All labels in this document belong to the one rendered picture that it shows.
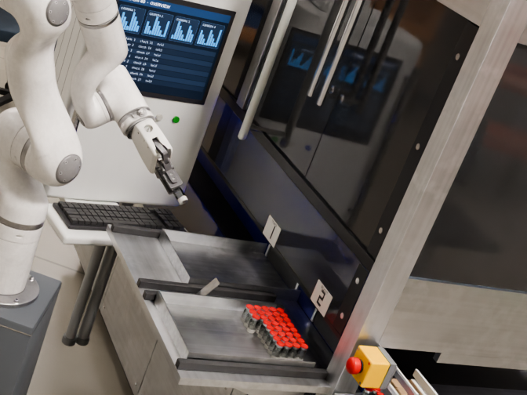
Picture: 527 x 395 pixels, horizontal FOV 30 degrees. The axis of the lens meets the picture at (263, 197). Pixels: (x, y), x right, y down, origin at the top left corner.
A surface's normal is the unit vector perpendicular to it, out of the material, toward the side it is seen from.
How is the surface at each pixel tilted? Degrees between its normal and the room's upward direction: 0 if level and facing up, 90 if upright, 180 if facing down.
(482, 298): 90
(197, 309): 0
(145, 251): 0
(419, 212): 90
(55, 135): 66
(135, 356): 90
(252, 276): 0
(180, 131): 90
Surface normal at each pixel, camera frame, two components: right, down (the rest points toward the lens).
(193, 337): 0.34, -0.87
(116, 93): -0.04, -0.29
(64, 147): 0.72, 0.08
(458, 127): 0.36, 0.47
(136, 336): -0.87, -0.15
